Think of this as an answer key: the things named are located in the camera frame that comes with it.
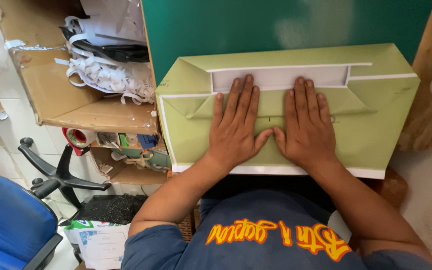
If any person's right hand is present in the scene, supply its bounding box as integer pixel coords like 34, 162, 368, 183
273, 76, 338, 172

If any person's left hand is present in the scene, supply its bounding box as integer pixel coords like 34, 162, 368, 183
206, 74, 274, 172

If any light green paper bag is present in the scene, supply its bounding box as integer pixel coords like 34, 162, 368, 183
155, 43, 421, 180

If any brown woven basket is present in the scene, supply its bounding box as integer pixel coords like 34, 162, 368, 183
176, 207, 202, 243

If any cardboard tray with small tools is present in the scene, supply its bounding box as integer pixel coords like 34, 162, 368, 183
88, 131, 172, 187

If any person's dark blue shirt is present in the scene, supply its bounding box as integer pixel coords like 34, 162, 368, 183
121, 188, 432, 270

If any dark green cutting mat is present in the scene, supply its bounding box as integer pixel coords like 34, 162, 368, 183
141, 0, 432, 88

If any brown wooden board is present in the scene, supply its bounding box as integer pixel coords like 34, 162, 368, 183
397, 0, 432, 152

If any black plastic bag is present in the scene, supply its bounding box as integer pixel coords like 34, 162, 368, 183
59, 193, 148, 227

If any cardboard box with paper scraps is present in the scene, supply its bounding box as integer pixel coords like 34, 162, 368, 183
0, 0, 160, 136

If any red tape dispenser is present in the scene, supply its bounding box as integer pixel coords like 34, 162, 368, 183
62, 127, 97, 157

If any white printed carton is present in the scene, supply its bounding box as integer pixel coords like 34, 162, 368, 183
64, 220, 131, 270

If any black swivel chair base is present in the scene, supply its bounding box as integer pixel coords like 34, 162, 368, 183
17, 137, 112, 211

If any blue office chair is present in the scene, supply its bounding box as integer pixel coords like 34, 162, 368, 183
0, 168, 64, 270

